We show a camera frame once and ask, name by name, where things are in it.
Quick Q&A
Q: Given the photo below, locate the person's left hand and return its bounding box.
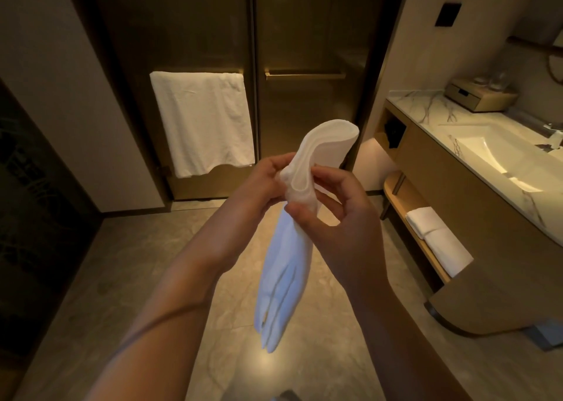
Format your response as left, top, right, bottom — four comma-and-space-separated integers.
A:
193, 152, 297, 279

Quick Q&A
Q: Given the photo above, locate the person's right hand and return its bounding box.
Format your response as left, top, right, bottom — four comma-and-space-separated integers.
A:
284, 164, 393, 301

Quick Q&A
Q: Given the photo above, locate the white rubber glove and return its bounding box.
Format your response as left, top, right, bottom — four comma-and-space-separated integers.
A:
254, 119, 360, 354

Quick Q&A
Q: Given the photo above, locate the person's left forearm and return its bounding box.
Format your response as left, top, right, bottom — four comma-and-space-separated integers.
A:
84, 256, 230, 401

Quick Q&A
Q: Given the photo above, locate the person's right forearm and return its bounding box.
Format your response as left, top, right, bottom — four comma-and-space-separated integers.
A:
347, 281, 473, 401

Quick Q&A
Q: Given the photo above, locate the white hanging bath towel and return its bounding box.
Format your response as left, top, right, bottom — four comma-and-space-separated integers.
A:
150, 71, 257, 179

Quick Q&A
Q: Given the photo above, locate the gold door towel bar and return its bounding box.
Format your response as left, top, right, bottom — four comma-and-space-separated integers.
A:
264, 69, 347, 82
152, 67, 245, 75

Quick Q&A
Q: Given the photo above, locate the black hair dryer bag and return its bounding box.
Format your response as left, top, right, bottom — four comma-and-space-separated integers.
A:
384, 117, 408, 147

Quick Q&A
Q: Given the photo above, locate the small folded white towel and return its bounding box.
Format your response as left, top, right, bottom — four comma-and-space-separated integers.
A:
405, 206, 446, 240

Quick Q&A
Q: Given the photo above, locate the large folded white towel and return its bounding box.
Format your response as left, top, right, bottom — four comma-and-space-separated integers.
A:
424, 228, 475, 278

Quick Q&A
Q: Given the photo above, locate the bronze glass shower door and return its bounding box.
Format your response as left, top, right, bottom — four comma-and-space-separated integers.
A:
86, 0, 257, 202
252, 0, 379, 174

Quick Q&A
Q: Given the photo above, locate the wooden vanity cabinet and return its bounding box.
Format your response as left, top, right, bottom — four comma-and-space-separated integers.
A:
374, 89, 563, 338

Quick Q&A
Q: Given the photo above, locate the white sink basin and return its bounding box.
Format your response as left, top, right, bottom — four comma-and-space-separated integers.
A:
437, 123, 563, 193

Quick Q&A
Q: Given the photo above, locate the beige amenity tray box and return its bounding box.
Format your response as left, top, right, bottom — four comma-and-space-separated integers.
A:
444, 77, 519, 113

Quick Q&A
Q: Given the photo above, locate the chrome faucet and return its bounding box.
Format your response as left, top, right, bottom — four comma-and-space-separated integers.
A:
534, 123, 563, 153

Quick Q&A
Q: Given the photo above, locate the dark patterned door panel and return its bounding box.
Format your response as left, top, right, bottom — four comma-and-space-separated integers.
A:
0, 79, 105, 373

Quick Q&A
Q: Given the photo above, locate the dark framed vanity mirror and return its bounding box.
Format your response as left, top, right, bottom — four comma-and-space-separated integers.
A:
506, 30, 563, 86

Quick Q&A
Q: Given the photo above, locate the grey bathroom scale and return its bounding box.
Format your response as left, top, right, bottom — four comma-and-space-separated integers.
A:
523, 321, 563, 352

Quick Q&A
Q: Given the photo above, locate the thin dark wrist cord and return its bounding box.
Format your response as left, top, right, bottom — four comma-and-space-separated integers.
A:
108, 301, 211, 358

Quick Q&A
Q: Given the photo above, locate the black wall switch panel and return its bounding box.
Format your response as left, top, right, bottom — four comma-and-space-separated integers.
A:
435, 2, 462, 28

